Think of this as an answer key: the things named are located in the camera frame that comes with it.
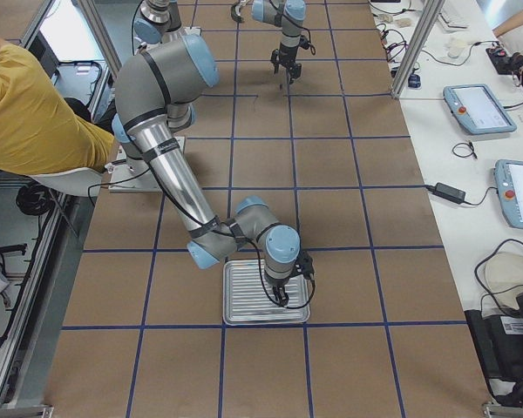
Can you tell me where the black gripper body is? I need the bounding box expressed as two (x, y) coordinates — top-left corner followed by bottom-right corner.
(270, 44), (302, 72)
(271, 283), (289, 300)

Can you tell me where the silver ribbed metal tray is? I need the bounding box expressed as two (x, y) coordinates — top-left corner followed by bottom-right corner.
(223, 260), (310, 326)

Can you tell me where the olive brake shoe part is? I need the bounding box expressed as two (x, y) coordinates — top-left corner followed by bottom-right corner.
(230, 2), (244, 24)

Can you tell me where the blue teach pendant far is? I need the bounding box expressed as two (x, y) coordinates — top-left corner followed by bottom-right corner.
(443, 84), (517, 135)

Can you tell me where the blue teach pendant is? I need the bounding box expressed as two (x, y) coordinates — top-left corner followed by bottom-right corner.
(443, 84), (517, 135)
(493, 159), (523, 229)

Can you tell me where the black power adapter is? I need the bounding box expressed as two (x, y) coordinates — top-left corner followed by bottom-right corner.
(425, 182), (465, 205)

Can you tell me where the black device box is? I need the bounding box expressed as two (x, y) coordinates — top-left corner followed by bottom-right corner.
(464, 307), (523, 393)

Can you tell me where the blue teach pendant near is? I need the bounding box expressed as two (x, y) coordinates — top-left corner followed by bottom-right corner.
(493, 159), (523, 229)

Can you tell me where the person in yellow shirt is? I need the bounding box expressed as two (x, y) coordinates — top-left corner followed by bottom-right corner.
(0, 38), (114, 176)

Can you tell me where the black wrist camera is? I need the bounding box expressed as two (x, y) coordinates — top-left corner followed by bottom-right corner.
(295, 250), (315, 280)
(299, 35), (316, 56)

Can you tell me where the aluminium frame post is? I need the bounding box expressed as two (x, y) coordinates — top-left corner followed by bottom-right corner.
(391, 0), (445, 99)

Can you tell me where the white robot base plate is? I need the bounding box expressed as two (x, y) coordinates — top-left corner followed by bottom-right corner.
(108, 135), (187, 193)

